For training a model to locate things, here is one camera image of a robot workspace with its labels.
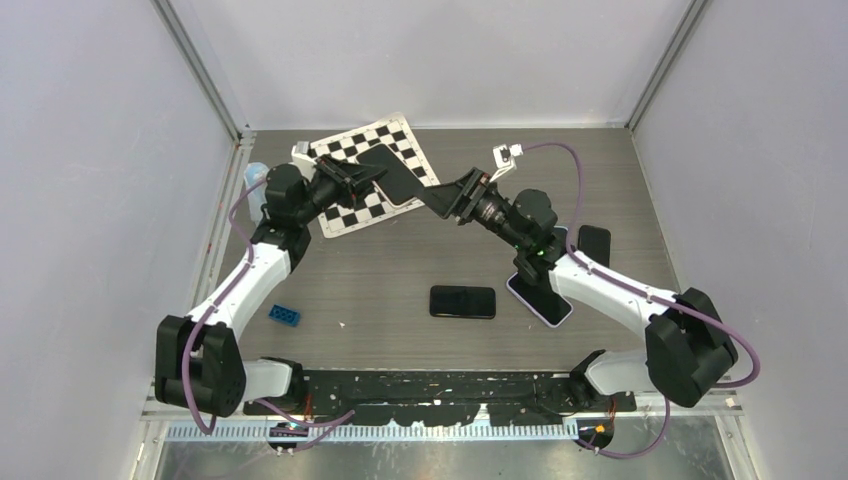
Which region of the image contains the black phone from case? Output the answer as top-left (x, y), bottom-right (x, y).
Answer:
top-left (356, 144), bottom-right (424, 207)

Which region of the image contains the blue toy brick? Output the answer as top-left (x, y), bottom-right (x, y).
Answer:
top-left (268, 305), bottom-right (301, 327)

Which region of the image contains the lilac cased phone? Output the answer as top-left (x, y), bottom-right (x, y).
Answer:
top-left (506, 273), bottom-right (573, 328)

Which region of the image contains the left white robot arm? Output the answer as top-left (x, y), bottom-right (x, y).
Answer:
top-left (153, 155), bottom-right (387, 418)

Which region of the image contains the light blue cased phone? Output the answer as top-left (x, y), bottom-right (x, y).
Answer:
top-left (546, 226), bottom-right (568, 264)

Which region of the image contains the black phone near wall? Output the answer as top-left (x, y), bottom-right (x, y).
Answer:
top-left (577, 225), bottom-right (612, 268)

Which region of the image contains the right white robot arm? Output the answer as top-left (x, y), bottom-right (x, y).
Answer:
top-left (417, 169), bottom-right (738, 411)

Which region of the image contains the black phone on table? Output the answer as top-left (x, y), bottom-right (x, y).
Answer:
top-left (429, 285), bottom-right (497, 319)

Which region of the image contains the black white chessboard mat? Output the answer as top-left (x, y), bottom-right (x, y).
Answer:
top-left (307, 112), bottom-right (443, 240)

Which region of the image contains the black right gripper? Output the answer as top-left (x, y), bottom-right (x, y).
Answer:
top-left (413, 168), bottom-right (528, 252)

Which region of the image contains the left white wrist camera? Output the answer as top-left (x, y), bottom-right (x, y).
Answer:
top-left (290, 141), bottom-right (316, 180)

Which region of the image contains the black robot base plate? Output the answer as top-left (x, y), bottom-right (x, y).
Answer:
top-left (244, 370), bottom-right (636, 427)

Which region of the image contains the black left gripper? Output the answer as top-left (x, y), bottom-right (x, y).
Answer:
top-left (295, 156), bottom-right (385, 226)

